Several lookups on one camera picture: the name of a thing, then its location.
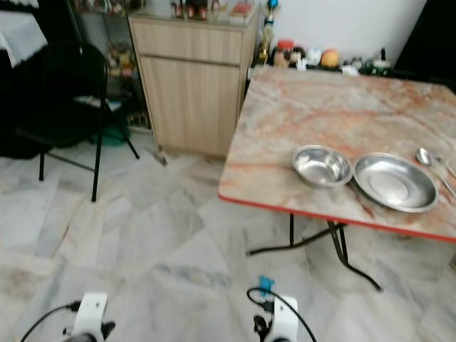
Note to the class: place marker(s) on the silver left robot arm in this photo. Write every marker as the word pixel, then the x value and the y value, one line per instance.
pixel 87 339

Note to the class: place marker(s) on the small steel bowl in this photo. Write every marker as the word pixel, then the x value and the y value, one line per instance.
pixel 322 167

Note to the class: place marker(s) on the green plastic basin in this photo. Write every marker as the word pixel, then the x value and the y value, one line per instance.
pixel 115 136

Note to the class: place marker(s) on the large steel plate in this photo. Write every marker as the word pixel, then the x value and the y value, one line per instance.
pixel 395 184

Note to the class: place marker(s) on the marble pattern folding table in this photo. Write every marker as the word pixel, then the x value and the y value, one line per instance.
pixel 313 107

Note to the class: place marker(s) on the steel spoon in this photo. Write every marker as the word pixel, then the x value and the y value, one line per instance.
pixel 425 156

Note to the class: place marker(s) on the steel fork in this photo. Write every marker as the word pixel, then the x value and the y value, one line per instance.
pixel 451 168

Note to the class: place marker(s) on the black folding chair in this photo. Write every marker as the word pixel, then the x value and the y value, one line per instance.
pixel 71 82

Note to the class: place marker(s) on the light wooden cabinet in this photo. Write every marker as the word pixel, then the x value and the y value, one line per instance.
pixel 192 89

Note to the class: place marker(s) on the glass display cabinet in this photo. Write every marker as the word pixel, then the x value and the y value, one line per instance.
pixel 120 60

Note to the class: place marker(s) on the red lid jar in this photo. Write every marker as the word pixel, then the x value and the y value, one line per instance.
pixel 284 53

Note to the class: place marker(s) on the orange round ornament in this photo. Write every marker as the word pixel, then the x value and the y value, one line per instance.
pixel 330 58

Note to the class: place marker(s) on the gold trophy with blue ball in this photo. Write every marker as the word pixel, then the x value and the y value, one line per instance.
pixel 268 35

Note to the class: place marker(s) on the white tablecloth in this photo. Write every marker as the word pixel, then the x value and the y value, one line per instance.
pixel 16 35

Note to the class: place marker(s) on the black television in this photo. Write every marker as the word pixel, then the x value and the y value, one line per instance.
pixel 431 32

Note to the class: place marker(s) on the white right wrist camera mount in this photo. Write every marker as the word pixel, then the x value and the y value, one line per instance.
pixel 285 320

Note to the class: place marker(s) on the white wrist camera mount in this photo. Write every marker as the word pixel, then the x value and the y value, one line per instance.
pixel 91 312
pixel 285 320

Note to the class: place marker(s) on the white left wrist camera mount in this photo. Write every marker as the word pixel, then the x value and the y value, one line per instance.
pixel 91 312

